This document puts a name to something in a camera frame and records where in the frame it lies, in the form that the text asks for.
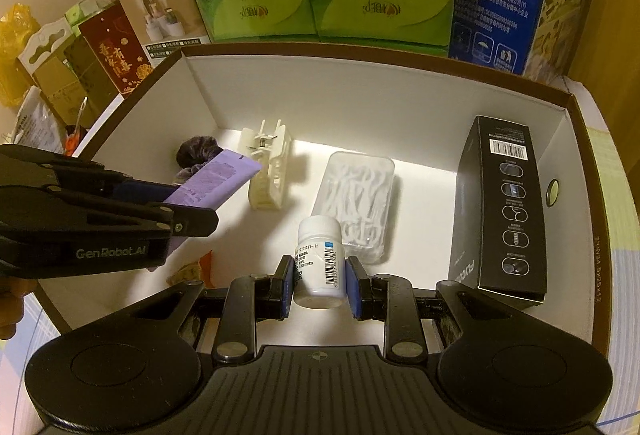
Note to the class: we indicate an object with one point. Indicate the clear plastic bag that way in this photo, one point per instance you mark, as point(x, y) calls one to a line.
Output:
point(37, 120)

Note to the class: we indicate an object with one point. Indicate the white pill bottle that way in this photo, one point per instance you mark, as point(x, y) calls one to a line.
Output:
point(320, 260)

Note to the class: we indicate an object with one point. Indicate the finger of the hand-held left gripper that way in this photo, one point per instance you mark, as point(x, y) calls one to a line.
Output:
point(100, 177)
point(170, 221)

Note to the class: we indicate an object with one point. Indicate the white cardboard packaging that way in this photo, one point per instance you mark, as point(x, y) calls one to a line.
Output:
point(45, 42)

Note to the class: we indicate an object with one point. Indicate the purple tube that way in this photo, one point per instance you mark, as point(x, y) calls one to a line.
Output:
point(215, 180)

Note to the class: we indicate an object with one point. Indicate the black product box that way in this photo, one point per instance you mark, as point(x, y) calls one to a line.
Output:
point(502, 215)

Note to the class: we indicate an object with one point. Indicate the person's left hand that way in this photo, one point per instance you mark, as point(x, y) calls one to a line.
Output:
point(10, 310)

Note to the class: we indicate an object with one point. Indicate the white hair claw clip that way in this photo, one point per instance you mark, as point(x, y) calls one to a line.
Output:
point(272, 165)

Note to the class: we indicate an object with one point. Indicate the brown storage box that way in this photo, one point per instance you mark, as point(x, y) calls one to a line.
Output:
point(375, 115)

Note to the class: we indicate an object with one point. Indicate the light green tissue packs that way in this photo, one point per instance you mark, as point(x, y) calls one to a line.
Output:
point(87, 12)

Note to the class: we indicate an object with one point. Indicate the red and gold packet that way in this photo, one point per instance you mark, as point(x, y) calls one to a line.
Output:
point(192, 271)

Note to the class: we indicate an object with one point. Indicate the white product box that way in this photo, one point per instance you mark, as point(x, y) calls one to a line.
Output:
point(165, 15)

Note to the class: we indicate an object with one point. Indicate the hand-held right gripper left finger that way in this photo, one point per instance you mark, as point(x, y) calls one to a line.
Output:
point(286, 287)

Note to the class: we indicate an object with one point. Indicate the clear floss pick box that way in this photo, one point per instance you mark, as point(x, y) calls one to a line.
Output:
point(357, 200)

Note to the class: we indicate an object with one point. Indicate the dark velvet scrunchie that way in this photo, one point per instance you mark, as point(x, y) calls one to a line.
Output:
point(195, 152)

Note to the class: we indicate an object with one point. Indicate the yellow plastic bag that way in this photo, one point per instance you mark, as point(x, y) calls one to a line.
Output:
point(15, 55)

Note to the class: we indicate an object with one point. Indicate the small cardboard box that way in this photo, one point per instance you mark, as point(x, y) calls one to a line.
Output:
point(55, 90)

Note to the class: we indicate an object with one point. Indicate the orange small object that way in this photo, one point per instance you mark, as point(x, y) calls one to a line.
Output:
point(74, 140)

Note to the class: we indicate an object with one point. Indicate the large cardboard box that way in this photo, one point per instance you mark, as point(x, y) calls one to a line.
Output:
point(95, 85)

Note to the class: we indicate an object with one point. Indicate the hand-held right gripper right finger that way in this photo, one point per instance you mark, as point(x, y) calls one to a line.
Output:
point(353, 287)

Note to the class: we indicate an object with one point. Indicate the red gift box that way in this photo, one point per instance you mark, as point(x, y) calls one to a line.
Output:
point(115, 47)

